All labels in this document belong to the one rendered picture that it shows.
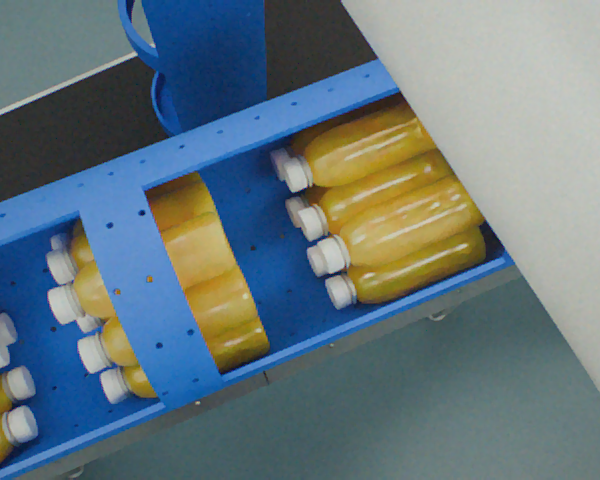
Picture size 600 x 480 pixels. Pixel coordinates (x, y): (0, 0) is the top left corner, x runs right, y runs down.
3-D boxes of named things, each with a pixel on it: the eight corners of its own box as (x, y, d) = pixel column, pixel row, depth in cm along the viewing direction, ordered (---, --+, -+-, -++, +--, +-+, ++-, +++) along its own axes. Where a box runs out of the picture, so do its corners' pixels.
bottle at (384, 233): (454, 163, 91) (318, 218, 89) (480, 176, 84) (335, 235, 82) (467, 214, 93) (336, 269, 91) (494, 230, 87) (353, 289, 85)
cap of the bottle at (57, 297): (69, 285, 82) (53, 291, 82) (60, 283, 78) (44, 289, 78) (82, 318, 82) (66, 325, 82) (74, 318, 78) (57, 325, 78)
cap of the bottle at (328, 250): (327, 232, 88) (313, 238, 88) (337, 242, 84) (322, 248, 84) (337, 261, 89) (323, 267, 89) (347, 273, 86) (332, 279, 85)
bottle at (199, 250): (215, 214, 86) (65, 274, 84) (213, 204, 79) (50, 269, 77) (238, 270, 85) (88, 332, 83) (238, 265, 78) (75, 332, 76)
